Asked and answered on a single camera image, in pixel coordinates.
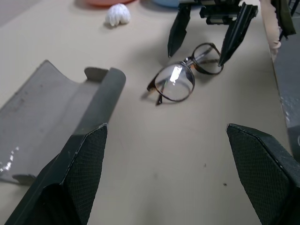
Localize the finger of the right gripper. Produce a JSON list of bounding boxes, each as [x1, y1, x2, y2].
[[167, 3, 192, 59], [218, 1, 259, 67]]

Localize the person's olive trouser leg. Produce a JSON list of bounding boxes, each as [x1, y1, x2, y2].
[[275, 0, 296, 36]]

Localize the pink plastic plate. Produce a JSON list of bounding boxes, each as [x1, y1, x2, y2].
[[75, 0, 139, 7]]

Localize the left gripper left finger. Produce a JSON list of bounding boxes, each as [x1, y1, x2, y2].
[[4, 123, 109, 225]]

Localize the light blue plastic plate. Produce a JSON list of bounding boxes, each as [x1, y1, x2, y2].
[[151, 0, 181, 8]]

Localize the grey open glasses case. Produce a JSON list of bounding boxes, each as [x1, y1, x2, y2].
[[0, 60, 127, 186]]

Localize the tortoiseshell round eyeglasses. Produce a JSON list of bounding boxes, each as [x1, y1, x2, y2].
[[147, 42, 225, 107]]

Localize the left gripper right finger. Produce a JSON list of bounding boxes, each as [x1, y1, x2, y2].
[[226, 123, 300, 225]]

